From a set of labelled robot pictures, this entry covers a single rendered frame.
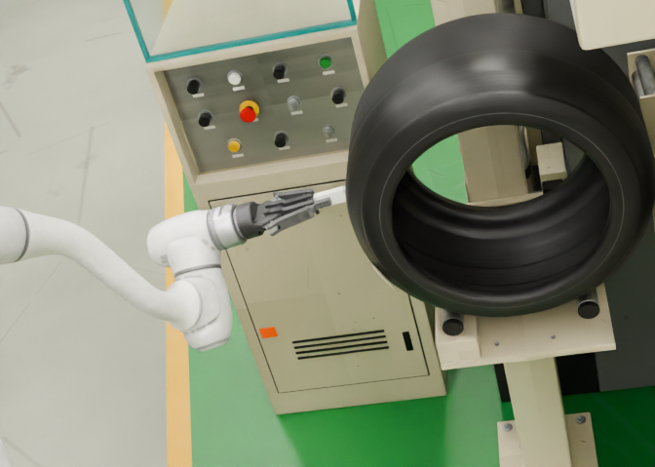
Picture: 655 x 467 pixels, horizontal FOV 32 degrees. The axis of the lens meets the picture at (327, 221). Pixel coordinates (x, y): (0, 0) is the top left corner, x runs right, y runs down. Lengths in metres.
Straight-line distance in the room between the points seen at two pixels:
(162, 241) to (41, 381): 1.84
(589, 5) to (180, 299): 1.04
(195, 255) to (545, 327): 0.77
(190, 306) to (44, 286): 2.34
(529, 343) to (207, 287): 0.70
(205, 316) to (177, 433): 1.43
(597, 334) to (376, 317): 1.01
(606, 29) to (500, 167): 0.91
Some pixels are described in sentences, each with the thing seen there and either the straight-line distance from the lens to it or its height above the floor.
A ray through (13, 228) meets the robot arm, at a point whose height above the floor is 1.49.
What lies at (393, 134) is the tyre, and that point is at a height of 1.40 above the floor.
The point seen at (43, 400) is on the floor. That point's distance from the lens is 4.10.
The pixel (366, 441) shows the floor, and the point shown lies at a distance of 3.49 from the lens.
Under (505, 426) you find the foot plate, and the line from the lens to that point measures 3.41.
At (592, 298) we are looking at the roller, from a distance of 2.40.
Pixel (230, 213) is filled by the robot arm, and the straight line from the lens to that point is 2.37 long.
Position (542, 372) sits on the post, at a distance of 3.03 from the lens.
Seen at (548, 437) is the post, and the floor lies 0.14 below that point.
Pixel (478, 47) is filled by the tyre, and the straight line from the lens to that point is 2.14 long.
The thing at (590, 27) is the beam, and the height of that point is 1.68.
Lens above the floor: 2.50
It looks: 35 degrees down
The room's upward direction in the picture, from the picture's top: 16 degrees counter-clockwise
